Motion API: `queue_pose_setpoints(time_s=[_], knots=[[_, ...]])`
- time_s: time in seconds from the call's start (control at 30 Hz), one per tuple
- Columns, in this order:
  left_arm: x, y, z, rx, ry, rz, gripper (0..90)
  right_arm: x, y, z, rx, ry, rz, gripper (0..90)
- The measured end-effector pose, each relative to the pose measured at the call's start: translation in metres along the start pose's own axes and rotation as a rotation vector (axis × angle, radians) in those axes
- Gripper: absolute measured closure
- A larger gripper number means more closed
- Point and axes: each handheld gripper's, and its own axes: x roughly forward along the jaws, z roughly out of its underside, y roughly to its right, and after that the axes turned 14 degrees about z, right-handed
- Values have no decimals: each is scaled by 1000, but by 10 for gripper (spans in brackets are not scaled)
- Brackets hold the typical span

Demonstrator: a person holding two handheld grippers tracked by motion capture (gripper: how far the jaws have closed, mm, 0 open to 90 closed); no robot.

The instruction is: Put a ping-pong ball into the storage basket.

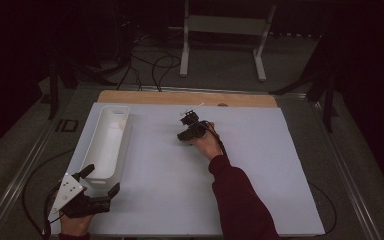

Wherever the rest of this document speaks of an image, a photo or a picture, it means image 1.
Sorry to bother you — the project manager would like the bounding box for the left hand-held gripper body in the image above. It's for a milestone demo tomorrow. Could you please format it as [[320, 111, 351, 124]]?
[[47, 172, 112, 220]]

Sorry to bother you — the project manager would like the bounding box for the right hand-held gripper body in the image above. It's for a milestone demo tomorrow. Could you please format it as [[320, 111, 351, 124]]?
[[180, 102, 211, 141]]

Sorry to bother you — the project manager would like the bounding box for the white plastic bin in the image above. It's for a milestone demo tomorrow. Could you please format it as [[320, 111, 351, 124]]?
[[80, 105, 132, 186]]

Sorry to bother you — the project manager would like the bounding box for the person's right hand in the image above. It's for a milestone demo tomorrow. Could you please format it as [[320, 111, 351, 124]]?
[[188, 121, 225, 162]]

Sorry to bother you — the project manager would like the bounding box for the person's left hand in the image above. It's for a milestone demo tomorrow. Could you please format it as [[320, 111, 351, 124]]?
[[59, 213, 95, 236]]

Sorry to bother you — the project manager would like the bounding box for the white table mat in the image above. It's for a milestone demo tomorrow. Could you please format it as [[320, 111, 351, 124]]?
[[46, 101, 326, 238]]

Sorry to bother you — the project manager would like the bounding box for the black floor stand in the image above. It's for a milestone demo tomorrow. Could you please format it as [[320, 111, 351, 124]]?
[[268, 33, 340, 133], [45, 56, 118, 121]]

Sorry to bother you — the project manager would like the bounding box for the white metal stand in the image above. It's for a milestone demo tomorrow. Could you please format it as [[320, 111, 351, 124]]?
[[168, 0, 278, 83]]

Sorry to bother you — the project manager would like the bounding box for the right hand-held gripper cable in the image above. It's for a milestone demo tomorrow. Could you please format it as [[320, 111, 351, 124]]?
[[201, 120, 338, 237]]

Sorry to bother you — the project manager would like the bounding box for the hand-held gripper cable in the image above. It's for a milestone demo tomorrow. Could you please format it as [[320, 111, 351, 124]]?
[[201, 120, 338, 237], [21, 148, 76, 240]]

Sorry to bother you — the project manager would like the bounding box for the left hand-held gripper cable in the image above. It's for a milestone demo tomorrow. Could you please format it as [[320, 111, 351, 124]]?
[[21, 148, 76, 240]]

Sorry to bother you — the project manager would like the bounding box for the black rectangular floor bracket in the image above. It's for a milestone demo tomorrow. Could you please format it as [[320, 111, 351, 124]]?
[[55, 118, 80, 134]]

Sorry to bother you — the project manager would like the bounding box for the black floor cable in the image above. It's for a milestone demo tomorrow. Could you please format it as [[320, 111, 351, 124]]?
[[151, 54, 182, 93], [115, 33, 144, 92]]

